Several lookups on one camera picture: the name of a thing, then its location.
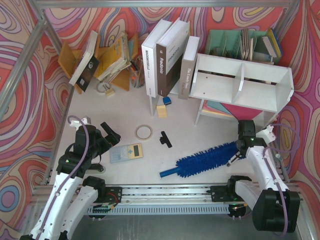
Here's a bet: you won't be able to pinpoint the brown Fredonia book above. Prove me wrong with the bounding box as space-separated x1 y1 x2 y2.
156 19 190 97

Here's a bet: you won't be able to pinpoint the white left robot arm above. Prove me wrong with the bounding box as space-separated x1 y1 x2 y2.
20 121 121 240

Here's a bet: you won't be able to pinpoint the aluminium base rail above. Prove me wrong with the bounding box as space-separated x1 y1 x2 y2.
32 184 305 216

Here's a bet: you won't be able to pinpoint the ring with gold binder clip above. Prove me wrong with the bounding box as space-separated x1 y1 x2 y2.
96 81 115 97

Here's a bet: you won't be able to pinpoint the teal paper sheets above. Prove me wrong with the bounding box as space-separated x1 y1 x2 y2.
202 100 233 117

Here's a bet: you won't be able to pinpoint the taupe Lonely Ones book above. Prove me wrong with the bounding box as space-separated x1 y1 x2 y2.
178 36 200 100

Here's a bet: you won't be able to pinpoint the white book black cover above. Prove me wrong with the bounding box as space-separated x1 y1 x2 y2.
69 30 99 92

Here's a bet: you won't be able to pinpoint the small wooden block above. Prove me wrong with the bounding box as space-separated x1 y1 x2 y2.
156 105 168 118

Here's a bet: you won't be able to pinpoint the teal desk organizer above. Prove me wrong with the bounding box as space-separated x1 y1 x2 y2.
204 28 281 65

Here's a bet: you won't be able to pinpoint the yellow worn books stack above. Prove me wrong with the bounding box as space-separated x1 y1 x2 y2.
95 31 130 82

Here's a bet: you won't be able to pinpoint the blue yellow folders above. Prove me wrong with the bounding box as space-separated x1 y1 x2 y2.
265 28 283 59

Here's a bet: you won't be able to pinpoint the tape roll ring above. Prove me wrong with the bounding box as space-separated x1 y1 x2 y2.
135 124 154 140

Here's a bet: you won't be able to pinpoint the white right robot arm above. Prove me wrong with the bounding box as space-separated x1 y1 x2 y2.
234 120 301 235

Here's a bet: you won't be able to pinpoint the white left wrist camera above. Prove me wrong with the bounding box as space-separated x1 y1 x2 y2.
69 116 91 129

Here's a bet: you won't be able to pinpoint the black detached gripper part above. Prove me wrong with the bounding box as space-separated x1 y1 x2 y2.
159 131 172 148

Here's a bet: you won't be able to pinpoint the blue microfiber duster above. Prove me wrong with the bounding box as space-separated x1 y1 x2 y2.
159 141 240 178

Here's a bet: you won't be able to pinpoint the white Mademoiselle book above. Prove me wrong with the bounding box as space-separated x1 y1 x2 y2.
141 19 172 98

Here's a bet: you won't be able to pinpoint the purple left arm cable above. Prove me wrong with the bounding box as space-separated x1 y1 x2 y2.
37 115 90 238

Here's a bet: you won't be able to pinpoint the white wooden bookshelf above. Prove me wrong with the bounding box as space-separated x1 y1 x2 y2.
190 54 294 128

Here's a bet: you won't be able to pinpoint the blue black small eraser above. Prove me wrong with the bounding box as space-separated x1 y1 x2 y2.
162 96 172 106

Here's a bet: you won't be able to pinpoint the clear pencil cup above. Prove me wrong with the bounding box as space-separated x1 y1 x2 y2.
130 55 145 88

